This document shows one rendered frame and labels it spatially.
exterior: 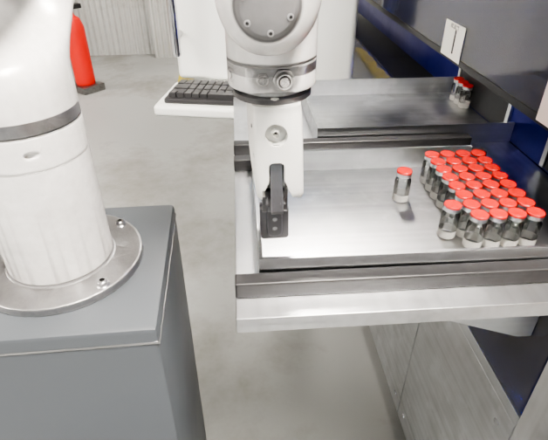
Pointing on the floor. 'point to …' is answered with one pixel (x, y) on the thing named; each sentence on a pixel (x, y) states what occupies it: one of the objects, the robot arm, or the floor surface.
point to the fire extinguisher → (86, 85)
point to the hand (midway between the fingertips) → (273, 220)
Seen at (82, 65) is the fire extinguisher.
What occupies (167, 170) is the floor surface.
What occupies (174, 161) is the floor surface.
